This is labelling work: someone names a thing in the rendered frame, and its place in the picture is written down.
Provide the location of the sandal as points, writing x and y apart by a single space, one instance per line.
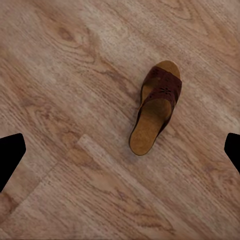
160 92

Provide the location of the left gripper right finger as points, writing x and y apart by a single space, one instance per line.
232 149

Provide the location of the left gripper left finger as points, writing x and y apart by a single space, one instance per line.
12 149

